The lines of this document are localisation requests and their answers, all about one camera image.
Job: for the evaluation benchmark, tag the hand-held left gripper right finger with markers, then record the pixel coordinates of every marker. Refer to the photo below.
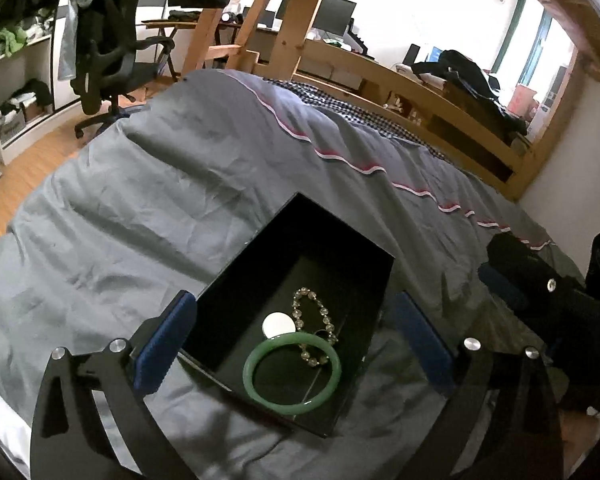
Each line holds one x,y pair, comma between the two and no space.
422,345

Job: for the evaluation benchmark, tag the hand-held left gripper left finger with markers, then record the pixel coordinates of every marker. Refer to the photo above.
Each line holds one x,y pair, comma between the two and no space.
164,345

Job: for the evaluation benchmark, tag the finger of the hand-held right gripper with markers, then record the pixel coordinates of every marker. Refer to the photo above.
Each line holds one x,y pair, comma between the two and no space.
500,285
535,265

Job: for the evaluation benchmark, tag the green jade bangle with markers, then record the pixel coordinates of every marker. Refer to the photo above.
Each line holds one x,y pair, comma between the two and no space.
252,385

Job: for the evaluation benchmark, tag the black jewelry box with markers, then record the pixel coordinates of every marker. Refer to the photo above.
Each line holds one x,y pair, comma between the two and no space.
300,280

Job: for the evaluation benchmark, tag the white round disc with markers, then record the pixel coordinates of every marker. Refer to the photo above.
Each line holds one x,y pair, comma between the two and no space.
279,325

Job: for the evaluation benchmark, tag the pink box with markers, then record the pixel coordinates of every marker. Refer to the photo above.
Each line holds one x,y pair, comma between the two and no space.
524,100

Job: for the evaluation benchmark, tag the grey duvet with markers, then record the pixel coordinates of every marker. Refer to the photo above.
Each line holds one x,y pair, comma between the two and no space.
180,170

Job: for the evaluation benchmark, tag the pile of black clothes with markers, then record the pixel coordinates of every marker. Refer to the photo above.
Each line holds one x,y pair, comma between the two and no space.
472,80

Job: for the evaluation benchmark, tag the checkered bed sheet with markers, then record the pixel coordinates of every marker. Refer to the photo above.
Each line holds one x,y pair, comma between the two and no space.
360,115

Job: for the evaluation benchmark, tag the black office chair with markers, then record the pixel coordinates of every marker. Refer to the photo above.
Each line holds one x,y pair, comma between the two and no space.
112,55

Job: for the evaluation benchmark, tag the white shelf unit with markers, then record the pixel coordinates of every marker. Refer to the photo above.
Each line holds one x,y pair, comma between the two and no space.
15,75

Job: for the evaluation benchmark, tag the black computer monitor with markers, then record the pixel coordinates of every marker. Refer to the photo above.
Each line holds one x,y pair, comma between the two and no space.
334,12

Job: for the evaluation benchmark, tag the wooden desk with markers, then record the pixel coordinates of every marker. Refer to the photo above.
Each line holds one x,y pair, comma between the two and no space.
180,22

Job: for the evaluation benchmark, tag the green cloth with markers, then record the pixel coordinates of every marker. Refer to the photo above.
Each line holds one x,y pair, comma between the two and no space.
11,40

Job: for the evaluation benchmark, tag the grey jacket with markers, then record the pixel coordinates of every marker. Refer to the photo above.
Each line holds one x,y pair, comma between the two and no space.
77,5

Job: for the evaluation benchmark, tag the wooden bed frame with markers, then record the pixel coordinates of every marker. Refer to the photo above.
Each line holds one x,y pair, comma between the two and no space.
360,67

